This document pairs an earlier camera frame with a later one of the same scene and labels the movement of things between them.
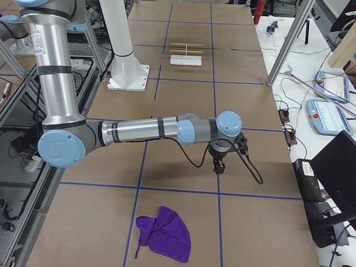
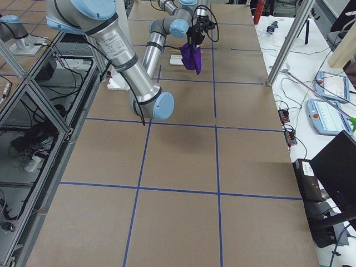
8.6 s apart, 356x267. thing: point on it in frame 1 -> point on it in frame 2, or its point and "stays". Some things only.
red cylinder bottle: (259, 7) stays
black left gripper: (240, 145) -> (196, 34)
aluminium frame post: (303, 13) stays
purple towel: (167, 233) -> (191, 57)
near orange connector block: (290, 138) stays
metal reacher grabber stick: (288, 72) -> (352, 120)
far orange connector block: (283, 115) stays
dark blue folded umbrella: (272, 27) stays
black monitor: (335, 168) stays
